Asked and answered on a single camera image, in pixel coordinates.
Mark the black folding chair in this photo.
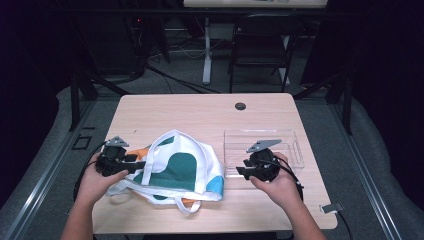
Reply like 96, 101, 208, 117
229, 13, 303, 94

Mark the clear plastic bin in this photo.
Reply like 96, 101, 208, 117
223, 129, 306, 178

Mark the black floor cable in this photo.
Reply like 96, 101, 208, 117
144, 64, 221, 94

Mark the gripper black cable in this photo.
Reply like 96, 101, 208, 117
73, 141, 109, 203
256, 156, 305, 203

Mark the white desk leg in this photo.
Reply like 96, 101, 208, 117
202, 17, 213, 85

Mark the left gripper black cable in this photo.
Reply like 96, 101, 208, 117
73, 141, 109, 203

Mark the white teal orange tote bag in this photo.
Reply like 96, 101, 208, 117
105, 129, 225, 214

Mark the dark equipment cabinet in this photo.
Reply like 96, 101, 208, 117
94, 14, 148, 76

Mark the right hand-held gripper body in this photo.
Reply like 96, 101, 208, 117
245, 139, 283, 183

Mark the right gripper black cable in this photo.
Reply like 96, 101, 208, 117
256, 156, 305, 203

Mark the thin black plug cable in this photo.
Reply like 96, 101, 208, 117
336, 211, 354, 240

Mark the person's left hand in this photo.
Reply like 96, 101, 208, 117
77, 153, 129, 206

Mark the person's right hand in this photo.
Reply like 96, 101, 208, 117
249, 152, 303, 210

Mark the grey cable plug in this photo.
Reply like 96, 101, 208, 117
320, 202, 344, 214

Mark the black metal stand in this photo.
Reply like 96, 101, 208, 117
68, 71, 131, 132
293, 71, 354, 136

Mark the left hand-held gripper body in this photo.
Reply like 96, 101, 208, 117
96, 135, 130, 177

